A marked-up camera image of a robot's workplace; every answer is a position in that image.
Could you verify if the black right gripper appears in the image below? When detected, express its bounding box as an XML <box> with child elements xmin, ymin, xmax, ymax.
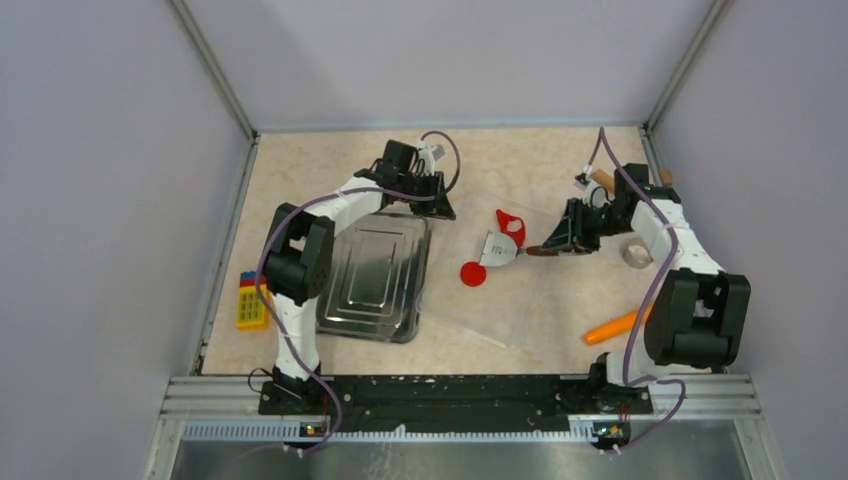
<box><xmin>543</xmin><ymin>198</ymin><xmax>635</xmax><ymax>257</ymax></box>

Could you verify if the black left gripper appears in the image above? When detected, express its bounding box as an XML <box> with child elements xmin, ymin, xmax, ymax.
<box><xmin>398</xmin><ymin>170</ymin><xmax>455</xmax><ymax>220</ymax></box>

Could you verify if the red dough piece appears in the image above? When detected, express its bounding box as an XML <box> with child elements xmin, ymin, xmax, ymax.
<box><xmin>495</xmin><ymin>209</ymin><xmax>526</xmax><ymax>248</ymax></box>

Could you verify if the metal spatula wooden handle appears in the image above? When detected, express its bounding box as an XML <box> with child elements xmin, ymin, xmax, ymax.
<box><xmin>478</xmin><ymin>230</ymin><xmax>560</xmax><ymax>268</ymax></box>

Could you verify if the round red dough wrapper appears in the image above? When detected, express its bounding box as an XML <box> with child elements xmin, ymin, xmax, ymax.
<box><xmin>460</xmin><ymin>261</ymin><xmax>487</xmax><ymax>288</ymax></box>

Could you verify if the steel rectangular tray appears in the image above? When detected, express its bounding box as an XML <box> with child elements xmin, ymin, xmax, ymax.
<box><xmin>316</xmin><ymin>212</ymin><xmax>431</xmax><ymax>344</ymax></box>

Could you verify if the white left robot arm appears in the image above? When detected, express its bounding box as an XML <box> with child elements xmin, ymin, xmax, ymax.
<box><xmin>256</xmin><ymin>140</ymin><xmax>460</xmax><ymax>414</ymax></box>

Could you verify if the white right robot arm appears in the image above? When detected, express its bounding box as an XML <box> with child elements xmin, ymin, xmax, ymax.
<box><xmin>540</xmin><ymin>164</ymin><xmax>751</xmax><ymax>412</ymax></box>

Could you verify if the small wooden block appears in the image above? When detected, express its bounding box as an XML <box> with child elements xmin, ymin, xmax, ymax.
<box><xmin>658</xmin><ymin>168</ymin><xmax>673</xmax><ymax>187</ymax></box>

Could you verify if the orange carrot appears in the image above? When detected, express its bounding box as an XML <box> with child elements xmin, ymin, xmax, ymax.
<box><xmin>582</xmin><ymin>310</ymin><xmax>638</xmax><ymax>345</ymax></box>

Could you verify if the colourful toy block stack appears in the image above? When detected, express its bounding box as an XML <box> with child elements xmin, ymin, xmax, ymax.
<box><xmin>235</xmin><ymin>271</ymin><xmax>270</xmax><ymax>331</ymax></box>

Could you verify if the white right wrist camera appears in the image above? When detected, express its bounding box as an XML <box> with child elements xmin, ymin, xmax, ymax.
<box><xmin>575</xmin><ymin>173</ymin><xmax>610</xmax><ymax>208</ymax></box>

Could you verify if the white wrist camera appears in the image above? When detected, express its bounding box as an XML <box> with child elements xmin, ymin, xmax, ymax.
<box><xmin>575</xmin><ymin>173</ymin><xmax>610</xmax><ymax>208</ymax></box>
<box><xmin>413</xmin><ymin>140</ymin><xmax>445</xmax><ymax>175</ymax></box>

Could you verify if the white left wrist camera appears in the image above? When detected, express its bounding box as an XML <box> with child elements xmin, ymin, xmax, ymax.
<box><xmin>413</xmin><ymin>140</ymin><xmax>445</xmax><ymax>175</ymax></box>

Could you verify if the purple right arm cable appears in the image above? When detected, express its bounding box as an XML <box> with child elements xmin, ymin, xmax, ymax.
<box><xmin>586</xmin><ymin>126</ymin><xmax>688</xmax><ymax>452</ymax></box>

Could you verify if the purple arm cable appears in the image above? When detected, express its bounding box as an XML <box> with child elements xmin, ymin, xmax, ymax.
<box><xmin>586</xmin><ymin>126</ymin><xmax>688</xmax><ymax>452</ymax></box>
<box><xmin>254</xmin><ymin>130</ymin><xmax>463</xmax><ymax>455</ymax></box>

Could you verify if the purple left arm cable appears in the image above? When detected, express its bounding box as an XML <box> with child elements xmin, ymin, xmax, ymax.
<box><xmin>254</xmin><ymin>130</ymin><xmax>463</xmax><ymax>455</ymax></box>

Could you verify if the aluminium frame rail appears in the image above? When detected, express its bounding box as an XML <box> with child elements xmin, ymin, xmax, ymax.
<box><xmin>144</xmin><ymin>371</ymin><xmax>786</xmax><ymax>479</ymax></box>

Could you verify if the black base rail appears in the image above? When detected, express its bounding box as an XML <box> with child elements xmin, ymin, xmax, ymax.
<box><xmin>258</xmin><ymin>374</ymin><xmax>653</xmax><ymax>434</ymax></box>

